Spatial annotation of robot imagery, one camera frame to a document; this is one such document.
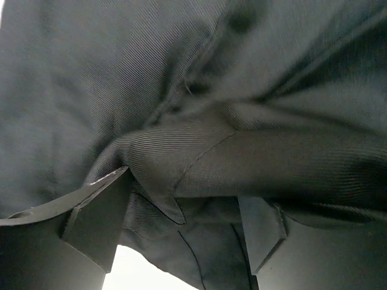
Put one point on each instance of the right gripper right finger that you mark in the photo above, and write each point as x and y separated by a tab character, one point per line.
293	246

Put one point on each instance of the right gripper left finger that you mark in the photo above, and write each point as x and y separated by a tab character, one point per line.
68	243

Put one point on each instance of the black skirt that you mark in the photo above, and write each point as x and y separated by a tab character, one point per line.
204	102

